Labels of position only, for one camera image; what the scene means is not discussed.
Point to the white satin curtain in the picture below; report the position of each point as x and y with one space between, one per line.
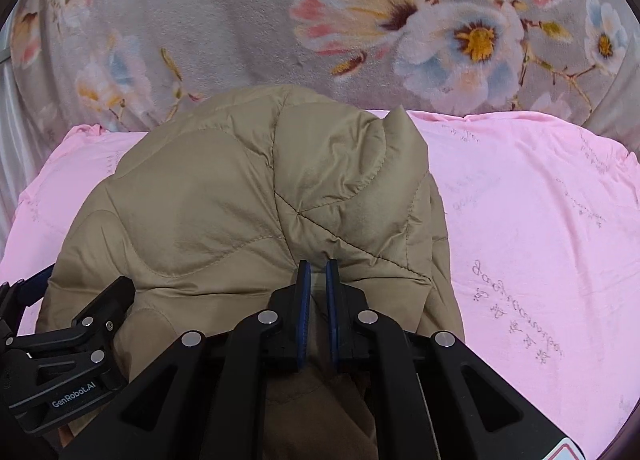
15 139

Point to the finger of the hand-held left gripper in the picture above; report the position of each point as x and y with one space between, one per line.
37 285
102 307

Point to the grey floral blanket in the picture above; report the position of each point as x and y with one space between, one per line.
225 14

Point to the khaki quilted hooded jacket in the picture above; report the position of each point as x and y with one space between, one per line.
200 200

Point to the pink quilt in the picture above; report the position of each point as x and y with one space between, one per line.
525 220

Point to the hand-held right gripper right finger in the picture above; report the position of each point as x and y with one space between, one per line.
332 312

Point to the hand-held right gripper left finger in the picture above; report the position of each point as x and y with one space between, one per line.
302 312

